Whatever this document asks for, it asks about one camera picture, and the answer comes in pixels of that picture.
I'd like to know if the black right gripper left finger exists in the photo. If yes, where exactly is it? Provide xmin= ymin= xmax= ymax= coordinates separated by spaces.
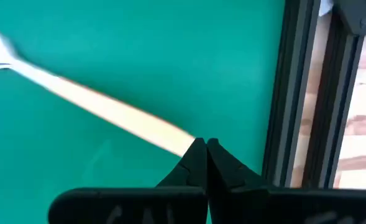
xmin=48 ymin=138 xmax=209 ymax=224

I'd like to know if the green table mat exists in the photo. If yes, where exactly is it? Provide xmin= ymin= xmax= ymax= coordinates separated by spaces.
xmin=0 ymin=0 xmax=286 ymax=224

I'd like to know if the wooden handle fork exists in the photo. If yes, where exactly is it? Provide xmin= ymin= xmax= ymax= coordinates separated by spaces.
xmin=0 ymin=24 xmax=196 ymax=158

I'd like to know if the black table frame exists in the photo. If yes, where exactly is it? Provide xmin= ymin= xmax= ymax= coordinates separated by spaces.
xmin=262 ymin=0 xmax=366 ymax=190

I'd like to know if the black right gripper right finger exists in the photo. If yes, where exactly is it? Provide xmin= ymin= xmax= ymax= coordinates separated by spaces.
xmin=206 ymin=138 xmax=366 ymax=224

